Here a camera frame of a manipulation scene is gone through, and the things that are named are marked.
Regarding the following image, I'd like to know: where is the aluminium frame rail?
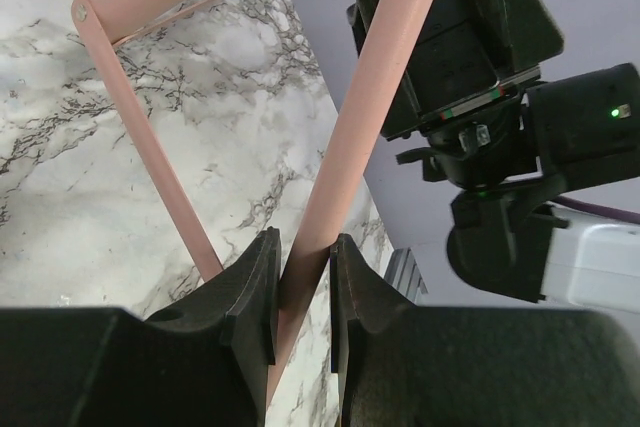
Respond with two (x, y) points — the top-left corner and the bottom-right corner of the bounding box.
(384, 248), (428, 304)

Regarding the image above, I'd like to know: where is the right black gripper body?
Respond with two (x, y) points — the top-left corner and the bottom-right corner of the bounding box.
(345, 0), (567, 188)

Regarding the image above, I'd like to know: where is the pink music stand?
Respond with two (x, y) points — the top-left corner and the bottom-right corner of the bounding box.
(44, 0), (456, 408)

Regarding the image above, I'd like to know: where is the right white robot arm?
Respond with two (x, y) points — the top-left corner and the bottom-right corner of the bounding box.
(381, 0), (639, 312)

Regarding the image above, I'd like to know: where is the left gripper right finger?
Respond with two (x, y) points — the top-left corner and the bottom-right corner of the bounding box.
(330, 234), (639, 426)

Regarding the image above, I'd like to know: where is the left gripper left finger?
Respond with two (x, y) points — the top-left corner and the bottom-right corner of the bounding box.
(1, 228), (281, 426)

